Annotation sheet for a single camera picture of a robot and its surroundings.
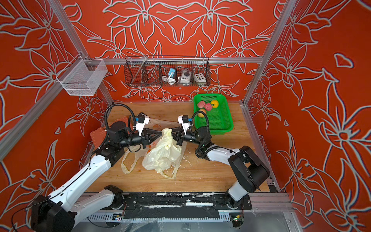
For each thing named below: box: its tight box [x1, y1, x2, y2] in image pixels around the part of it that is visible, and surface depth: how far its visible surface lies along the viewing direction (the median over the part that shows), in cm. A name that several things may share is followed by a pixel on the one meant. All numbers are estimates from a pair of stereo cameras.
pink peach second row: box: [204, 102, 213, 112], surface depth 112 cm
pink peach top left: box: [197, 100, 206, 109], surface depth 116 cm
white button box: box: [193, 72, 207, 83], surface depth 97 cm
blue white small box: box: [168, 68, 176, 78], surface depth 85 cm
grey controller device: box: [180, 69, 192, 84], surface depth 93 cm
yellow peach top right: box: [210, 100, 219, 109], surface depth 115 cm
